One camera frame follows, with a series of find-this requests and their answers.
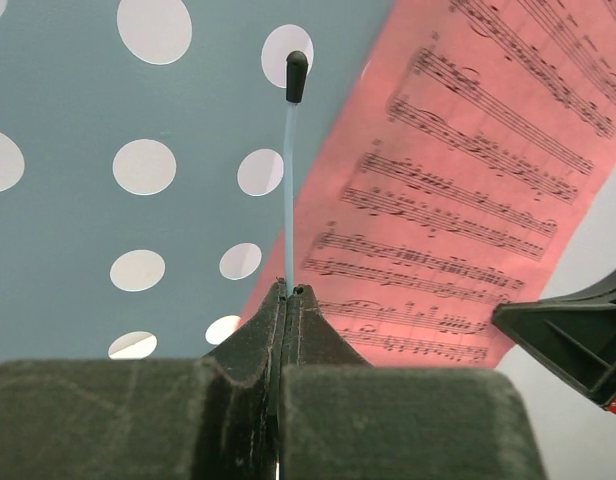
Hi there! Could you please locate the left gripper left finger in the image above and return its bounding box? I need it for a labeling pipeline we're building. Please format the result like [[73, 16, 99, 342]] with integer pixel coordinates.
[[0, 281, 286, 479]]

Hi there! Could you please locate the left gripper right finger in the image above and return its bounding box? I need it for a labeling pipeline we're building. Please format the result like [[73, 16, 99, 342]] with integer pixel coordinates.
[[280, 285, 546, 479]]

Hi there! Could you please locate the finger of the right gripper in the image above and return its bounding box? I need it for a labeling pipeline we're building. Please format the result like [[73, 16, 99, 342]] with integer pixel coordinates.
[[491, 269, 616, 414]]

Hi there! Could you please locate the pink sheet music page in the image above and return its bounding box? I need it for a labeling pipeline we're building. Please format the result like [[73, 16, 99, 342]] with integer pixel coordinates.
[[237, 0, 616, 370]]

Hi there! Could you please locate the blue music stand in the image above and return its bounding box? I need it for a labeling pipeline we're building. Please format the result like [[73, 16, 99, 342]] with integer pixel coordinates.
[[0, 1, 392, 362]]

